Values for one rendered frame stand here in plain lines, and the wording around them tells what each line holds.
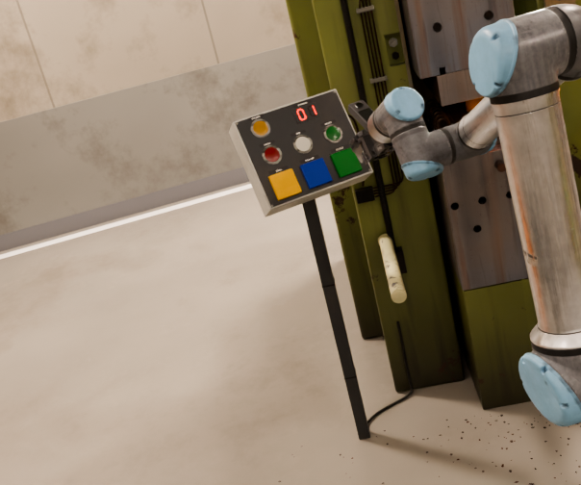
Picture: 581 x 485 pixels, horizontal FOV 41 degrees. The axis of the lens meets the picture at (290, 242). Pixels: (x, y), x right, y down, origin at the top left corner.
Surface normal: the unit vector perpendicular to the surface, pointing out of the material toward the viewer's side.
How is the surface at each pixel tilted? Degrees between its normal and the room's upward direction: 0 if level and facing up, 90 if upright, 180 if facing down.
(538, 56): 82
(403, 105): 55
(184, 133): 90
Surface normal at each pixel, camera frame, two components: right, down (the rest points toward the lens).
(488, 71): -0.96, 0.19
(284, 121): 0.22, -0.23
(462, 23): -0.02, 0.37
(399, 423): -0.23, -0.90
